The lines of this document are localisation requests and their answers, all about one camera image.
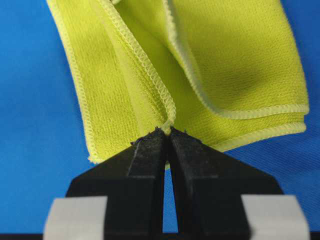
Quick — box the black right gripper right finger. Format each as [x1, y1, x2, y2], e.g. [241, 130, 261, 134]
[168, 128, 283, 240]

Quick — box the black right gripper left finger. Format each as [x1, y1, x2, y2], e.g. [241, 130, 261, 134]
[66, 128, 167, 240]

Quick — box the yellow-green microfiber towel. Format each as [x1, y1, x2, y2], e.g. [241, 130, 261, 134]
[47, 0, 309, 164]

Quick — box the blue table cloth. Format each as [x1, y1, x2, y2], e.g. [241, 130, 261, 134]
[0, 0, 320, 234]

